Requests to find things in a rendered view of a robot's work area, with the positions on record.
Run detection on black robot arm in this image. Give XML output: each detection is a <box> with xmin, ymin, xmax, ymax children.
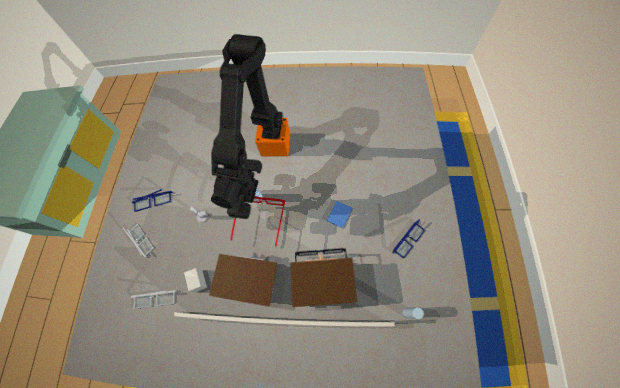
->
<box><xmin>211</xmin><ymin>34</ymin><xmax>283</xmax><ymax>209</ymax></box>

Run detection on grey rectangular panel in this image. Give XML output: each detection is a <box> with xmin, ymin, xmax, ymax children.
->
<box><xmin>174</xmin><ymin>312</ymin><xmax>395</xmax><ymax>327</ymax></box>

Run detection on red glasses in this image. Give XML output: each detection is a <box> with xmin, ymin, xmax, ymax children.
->
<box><xmin>230</xmin><ymin>196</ymin><xmax>285</xmax><ymax>247</ymax></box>

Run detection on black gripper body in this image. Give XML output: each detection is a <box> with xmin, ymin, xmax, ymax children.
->
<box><xmin>226</xmin><ymin>159</ymin><xmax>262</xmax><ymax>219</ymax></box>

